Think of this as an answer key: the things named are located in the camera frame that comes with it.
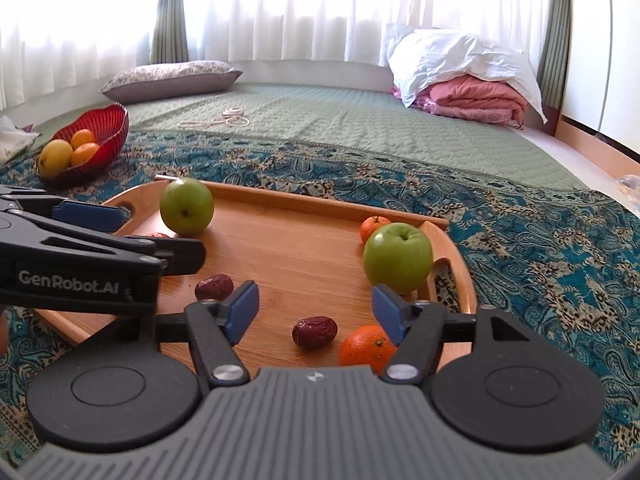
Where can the green quilted mat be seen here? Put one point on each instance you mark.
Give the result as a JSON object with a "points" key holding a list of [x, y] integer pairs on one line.
{"points": [[350, 120]]}

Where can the wooden tray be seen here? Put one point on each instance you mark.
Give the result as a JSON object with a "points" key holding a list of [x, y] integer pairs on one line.
{"points": [[290, 270]]}

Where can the white wardrobe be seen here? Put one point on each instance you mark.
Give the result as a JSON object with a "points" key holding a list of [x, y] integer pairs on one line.
{"points": [[600, 45]]}

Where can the orange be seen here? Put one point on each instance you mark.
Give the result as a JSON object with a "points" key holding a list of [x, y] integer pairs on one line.
{"points": [[365, 347], [86, 155], [82, 137]]}

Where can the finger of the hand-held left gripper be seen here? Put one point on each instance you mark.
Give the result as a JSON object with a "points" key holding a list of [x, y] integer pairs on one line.
{"points": [[87, 216], [115, 250]]}

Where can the red ribbed bowl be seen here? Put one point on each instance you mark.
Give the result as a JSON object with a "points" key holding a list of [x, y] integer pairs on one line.
{"points": [[110, 130]]}

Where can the white plastic bag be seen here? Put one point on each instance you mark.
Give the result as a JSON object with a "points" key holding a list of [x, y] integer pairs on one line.
{"points": [[15, 137]]}

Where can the white sheer curtain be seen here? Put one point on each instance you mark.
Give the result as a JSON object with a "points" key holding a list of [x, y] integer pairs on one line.
{"points": [[75, 15], [300, 10]]}

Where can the white pillow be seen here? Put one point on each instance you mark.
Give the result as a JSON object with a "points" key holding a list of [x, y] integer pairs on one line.
{"points": [[460, 55]]}

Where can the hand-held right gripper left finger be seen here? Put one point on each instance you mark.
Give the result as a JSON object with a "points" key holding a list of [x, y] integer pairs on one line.
{"points": [[242, 312]]}

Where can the teal paisley blanket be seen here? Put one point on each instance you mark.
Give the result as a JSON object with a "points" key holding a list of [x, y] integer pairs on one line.
{"points": [[525, 270]]}

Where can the small mandarin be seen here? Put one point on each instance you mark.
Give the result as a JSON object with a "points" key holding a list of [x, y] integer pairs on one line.
{"points": [[372, 229]]}

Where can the clear plastic bag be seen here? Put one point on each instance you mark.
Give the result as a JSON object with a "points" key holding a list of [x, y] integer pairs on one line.
{"points": [[631, 190]]}

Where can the green curtain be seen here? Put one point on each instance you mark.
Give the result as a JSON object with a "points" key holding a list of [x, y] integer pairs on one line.
{"points": [[170, 15], [554, 35]]}

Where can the green apple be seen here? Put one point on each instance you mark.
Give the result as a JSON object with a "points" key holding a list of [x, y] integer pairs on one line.
{"points": [[397, 257], [186, 206]]}

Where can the floral pillow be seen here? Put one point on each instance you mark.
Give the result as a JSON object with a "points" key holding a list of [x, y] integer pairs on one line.
{"points": [[170, 80]]}

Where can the folded pink blanket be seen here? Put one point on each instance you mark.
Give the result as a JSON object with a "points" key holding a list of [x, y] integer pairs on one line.
{"points": [[475, 102]]}

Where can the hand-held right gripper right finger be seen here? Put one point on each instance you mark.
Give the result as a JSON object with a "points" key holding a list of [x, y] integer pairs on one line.
{"points": [[389, 312]]}

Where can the yellow mango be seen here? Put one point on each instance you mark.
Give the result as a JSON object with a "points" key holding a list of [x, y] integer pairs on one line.
{"points": [[54, 159]]}

